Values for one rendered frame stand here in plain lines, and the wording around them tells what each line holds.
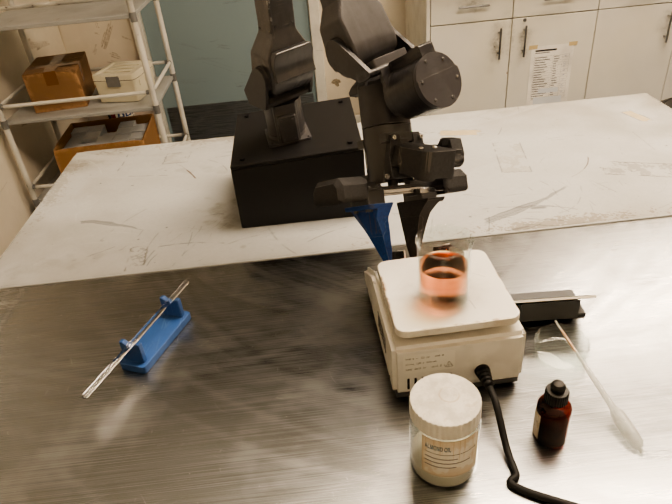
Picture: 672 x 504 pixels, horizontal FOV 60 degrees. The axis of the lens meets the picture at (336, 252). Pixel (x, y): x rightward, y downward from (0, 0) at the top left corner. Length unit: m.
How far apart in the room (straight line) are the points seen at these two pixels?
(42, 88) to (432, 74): 2.28
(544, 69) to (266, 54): 2.49
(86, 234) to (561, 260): 0.70
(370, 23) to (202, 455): 0.48
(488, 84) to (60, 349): 2.65
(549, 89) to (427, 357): 2.76
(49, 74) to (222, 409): 2.25
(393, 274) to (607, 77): 2.82
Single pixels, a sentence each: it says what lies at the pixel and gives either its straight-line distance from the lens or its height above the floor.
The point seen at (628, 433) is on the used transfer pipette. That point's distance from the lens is 0.60.
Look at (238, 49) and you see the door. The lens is 3.52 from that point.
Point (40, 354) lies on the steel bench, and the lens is 0.78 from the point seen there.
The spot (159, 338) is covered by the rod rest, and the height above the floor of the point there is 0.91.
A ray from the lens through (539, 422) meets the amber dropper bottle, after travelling 0.57.
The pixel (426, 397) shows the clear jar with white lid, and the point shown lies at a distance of 0.50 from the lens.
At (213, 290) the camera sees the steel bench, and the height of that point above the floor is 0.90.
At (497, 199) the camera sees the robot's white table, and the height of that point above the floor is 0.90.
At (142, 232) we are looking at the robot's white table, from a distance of 0.96.
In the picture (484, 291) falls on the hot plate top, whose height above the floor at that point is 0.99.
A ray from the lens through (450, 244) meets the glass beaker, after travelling 0.57.
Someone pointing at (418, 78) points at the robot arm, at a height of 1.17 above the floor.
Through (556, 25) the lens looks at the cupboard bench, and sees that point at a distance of 3.17.
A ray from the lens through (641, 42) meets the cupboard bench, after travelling 3.39.
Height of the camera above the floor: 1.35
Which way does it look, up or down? 33 degrees down
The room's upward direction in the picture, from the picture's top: 5 degrees counter-clockwise
